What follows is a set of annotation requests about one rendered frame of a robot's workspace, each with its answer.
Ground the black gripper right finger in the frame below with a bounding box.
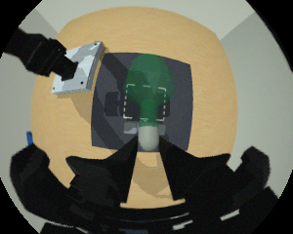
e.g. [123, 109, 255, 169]
[158, 136, 231, 202]

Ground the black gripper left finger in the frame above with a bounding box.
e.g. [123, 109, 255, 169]
[65, 136, 139, 204]

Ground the dark grey mat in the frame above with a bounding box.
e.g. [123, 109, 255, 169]
[91, 52, 193, 151]

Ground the green glass bottle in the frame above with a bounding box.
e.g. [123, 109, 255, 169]
[123, 52, 175, 151]

